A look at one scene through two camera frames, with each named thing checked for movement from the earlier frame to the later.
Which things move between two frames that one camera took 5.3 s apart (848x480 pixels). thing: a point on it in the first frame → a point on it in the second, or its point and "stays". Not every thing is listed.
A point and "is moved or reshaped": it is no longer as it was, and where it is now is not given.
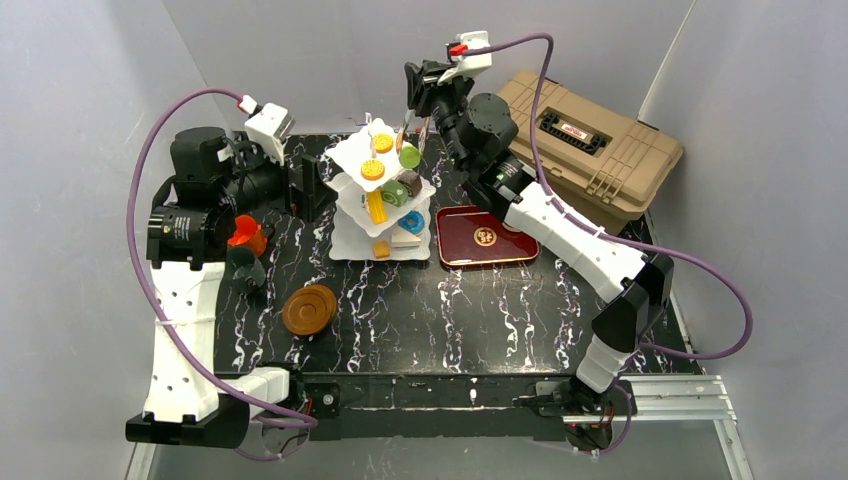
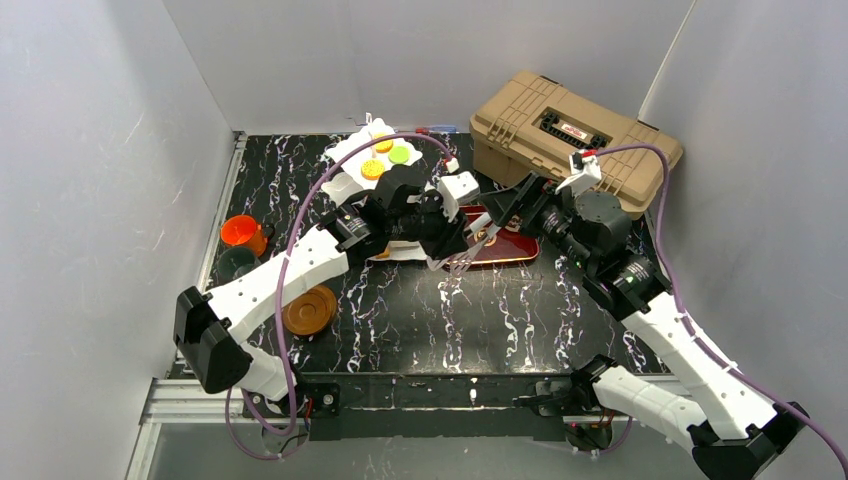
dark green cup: [244, 272] stays
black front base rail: [425, 405] stays
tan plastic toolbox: [602, 165] stays
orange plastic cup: [248, 233] stays
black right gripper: [419, 89] → [524, 204]
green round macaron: [410, 156] is moved or reshaped
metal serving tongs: [422, 138] → [460, 261]
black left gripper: [296, 187] → [448, 234]
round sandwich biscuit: [372, 170] stays
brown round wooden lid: [309, 310] stays
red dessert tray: [465, 235] stays
